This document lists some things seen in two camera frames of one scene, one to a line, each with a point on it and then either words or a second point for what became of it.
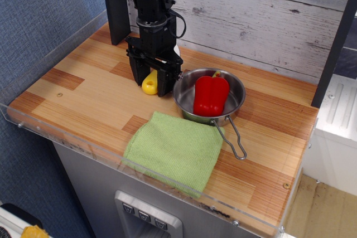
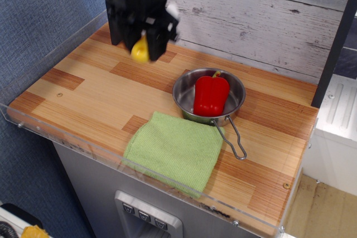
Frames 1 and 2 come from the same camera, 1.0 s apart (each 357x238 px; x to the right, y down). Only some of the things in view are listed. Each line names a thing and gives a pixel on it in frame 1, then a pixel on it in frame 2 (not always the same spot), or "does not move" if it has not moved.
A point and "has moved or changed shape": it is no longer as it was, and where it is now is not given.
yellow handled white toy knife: (150, 85) has moved or changed shape
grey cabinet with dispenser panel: (118, 204) does not move
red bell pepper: (211, 95) does not move
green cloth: (178, 154) does not move
